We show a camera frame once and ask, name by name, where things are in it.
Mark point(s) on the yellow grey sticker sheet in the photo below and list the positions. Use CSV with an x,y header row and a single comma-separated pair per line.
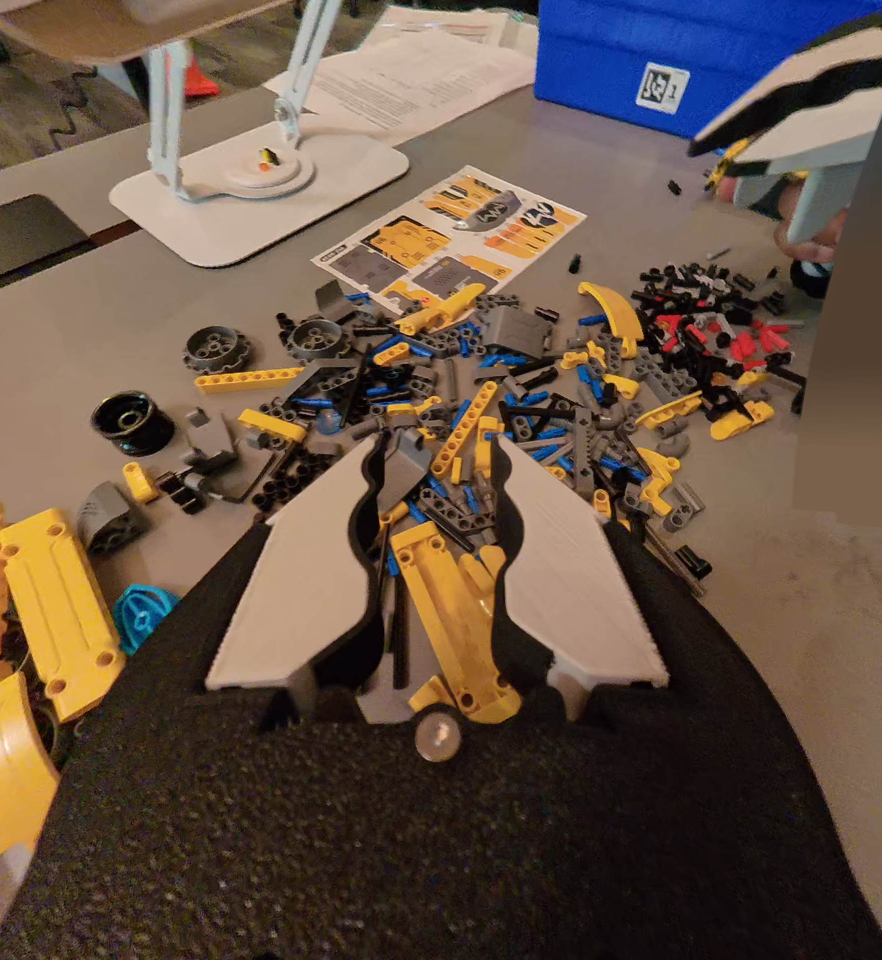
x,y
426,240

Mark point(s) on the black toy wheel rim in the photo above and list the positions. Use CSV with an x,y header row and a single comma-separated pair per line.
x,y
133,424

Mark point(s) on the pile of red black pins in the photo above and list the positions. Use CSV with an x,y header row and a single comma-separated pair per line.
x,y
711,330

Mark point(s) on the large blue plastic bin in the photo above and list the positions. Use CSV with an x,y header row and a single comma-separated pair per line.
x,y
598,60

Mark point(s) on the white book stand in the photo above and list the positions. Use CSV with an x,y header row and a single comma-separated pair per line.
x,y
186,217

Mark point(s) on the yellow toy vehicle assembly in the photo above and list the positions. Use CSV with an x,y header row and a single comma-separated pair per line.
x,y
51,600

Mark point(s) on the person's right hand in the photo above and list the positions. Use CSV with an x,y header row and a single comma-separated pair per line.
x,y
790,225

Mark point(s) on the pile of toy building pieces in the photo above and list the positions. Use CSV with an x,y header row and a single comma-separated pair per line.
x,y
486,405

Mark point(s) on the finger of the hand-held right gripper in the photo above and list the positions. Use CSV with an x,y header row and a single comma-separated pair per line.
x,y
823,131
823,56

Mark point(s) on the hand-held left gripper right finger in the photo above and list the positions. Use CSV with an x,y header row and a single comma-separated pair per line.
x,y
583,585

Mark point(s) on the white printed paper sheet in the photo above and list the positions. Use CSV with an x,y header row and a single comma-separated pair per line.
x,y
426,90
448,22

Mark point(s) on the small yellow toy piece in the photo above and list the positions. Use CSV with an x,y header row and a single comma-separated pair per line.
x,y
722,169

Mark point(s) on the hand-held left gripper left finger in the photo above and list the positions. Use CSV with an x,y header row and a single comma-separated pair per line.
x,y
298,585

